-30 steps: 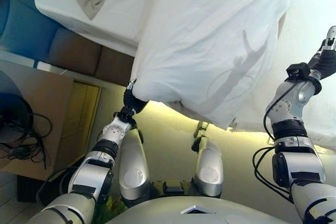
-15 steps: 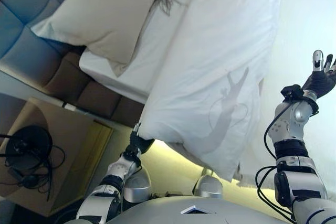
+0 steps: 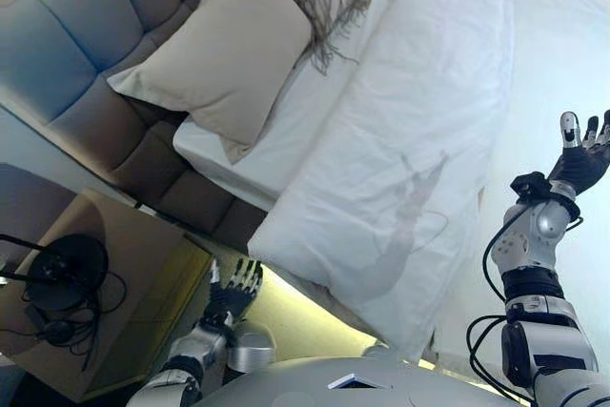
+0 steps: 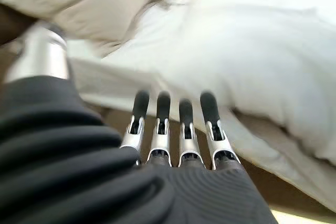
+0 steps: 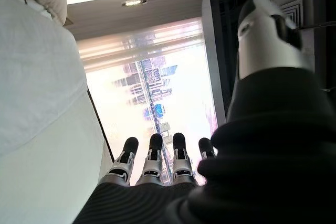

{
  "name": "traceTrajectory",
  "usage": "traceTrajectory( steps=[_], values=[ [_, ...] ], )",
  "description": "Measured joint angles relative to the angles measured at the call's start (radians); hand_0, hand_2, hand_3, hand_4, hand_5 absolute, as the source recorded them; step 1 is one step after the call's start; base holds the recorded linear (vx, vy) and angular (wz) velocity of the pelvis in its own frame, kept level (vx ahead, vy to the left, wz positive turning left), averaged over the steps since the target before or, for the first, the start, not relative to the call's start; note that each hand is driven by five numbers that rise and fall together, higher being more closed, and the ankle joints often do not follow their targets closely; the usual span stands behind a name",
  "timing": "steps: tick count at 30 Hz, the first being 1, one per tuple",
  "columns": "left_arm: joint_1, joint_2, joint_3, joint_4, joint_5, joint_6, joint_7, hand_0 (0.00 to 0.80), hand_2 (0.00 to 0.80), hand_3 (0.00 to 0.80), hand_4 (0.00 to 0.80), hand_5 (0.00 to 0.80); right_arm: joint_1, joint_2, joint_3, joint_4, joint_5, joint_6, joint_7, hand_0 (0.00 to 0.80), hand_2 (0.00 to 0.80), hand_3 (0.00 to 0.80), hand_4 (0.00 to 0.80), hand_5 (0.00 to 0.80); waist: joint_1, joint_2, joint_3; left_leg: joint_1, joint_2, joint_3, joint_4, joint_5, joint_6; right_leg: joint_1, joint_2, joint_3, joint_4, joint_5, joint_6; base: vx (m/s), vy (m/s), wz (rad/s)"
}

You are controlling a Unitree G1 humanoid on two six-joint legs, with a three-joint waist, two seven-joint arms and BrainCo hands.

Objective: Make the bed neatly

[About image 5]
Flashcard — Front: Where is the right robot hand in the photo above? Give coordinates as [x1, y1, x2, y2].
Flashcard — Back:
[72, 0, 336, 224]

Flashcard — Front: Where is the large glass window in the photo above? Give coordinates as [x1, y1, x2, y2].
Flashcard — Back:
[85, 42, 220, 185]

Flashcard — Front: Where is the square ceiling air vent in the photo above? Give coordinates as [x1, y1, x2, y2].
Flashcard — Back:
[279, 0, 305, 27]

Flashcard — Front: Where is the white window curtain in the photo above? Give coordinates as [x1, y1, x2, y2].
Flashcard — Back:
[76, 16, 205, 74]

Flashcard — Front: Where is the recessed ceiling spotlight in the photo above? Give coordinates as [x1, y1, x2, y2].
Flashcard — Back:
[121, 0, 148, 7]

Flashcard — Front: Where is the white sheeted mattress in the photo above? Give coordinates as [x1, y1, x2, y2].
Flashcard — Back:
[0, 82, 106, 224]

